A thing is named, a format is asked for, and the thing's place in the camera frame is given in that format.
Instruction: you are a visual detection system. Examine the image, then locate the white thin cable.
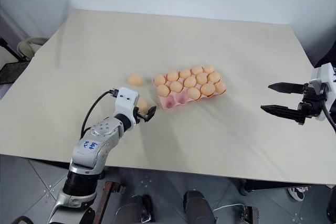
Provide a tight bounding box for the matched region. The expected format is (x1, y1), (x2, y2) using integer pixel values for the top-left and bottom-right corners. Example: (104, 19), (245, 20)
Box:
(213, 202), (246, 213)

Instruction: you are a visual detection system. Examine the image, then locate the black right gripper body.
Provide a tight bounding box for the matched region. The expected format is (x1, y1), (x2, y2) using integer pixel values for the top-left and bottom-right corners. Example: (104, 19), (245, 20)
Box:
(296, 83), (328, 126)

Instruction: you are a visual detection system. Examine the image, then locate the pink egg carton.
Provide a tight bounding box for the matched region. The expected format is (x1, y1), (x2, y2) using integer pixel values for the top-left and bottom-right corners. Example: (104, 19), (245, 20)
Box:
(153, 65), (228, 110)

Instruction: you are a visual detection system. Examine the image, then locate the black mesh basket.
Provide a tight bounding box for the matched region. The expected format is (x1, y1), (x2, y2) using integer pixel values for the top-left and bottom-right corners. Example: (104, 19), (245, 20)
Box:
(0, 61), (32, 86)

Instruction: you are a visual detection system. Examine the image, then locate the grey metal bracket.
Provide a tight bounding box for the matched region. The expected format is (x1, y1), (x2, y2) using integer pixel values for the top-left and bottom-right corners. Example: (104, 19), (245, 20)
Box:
(240, 204), (260, 224)

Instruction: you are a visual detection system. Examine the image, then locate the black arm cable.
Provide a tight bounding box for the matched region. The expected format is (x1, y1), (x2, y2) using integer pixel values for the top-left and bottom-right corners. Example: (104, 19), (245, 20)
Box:
(322, 100), (336, 133)
(80, 89), (119, 137)

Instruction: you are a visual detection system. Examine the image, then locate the rusty metal bar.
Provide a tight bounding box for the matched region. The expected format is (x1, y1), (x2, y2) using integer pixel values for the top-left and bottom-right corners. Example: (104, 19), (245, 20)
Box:
(93, 180), (126, 224)

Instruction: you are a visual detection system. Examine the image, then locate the dark rounded shape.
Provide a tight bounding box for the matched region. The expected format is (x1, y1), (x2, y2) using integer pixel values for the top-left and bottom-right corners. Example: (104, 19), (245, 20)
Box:
(183, 189), (218, 224)

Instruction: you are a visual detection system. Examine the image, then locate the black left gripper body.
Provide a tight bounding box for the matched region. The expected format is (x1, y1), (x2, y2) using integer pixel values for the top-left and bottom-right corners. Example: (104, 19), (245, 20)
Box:
(134, 106), (148, 124)

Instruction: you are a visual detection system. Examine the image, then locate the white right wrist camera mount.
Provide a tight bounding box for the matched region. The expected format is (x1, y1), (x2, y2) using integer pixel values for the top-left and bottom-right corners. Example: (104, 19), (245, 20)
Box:
(308, 62), (336, 122)

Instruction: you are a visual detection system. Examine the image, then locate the white and black sneaker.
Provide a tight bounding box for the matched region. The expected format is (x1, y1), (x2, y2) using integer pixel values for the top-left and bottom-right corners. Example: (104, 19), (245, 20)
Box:
(287, 186), (309, 202)

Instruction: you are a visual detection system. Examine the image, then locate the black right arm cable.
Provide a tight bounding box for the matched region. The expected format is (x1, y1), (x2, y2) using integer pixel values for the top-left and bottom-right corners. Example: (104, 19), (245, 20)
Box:
(322, 100), (336, 133)

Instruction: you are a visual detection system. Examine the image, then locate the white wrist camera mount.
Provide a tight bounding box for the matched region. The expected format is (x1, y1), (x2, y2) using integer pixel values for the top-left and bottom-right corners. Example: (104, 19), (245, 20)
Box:
(308, 62), (336, 122)
(114, 87), (140, 127)

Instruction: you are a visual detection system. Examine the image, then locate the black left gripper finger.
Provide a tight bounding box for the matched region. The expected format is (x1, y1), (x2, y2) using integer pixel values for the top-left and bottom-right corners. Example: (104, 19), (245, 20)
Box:
(145, 105), (158, 123)

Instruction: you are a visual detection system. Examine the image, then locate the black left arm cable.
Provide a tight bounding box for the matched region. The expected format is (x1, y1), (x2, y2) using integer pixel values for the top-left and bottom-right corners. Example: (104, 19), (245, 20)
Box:
(80, 89), (119, 137)

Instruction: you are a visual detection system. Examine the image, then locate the beige round chair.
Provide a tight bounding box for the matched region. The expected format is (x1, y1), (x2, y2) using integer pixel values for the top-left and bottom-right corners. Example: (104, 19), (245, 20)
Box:
(16, 36), (49, 61)

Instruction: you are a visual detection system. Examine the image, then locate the black metal stand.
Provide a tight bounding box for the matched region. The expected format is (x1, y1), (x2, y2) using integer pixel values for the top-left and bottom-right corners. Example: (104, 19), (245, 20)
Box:
(0, 36), (26, 63)

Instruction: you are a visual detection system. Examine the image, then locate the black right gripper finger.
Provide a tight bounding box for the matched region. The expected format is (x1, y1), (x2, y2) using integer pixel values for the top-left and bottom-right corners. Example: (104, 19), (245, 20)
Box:
(260, 104), (300, 123)
(267, 82), (305, 95)

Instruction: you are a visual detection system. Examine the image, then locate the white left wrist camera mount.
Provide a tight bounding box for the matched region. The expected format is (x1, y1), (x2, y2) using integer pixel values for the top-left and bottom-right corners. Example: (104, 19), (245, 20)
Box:
(114, 87), (140, 127)

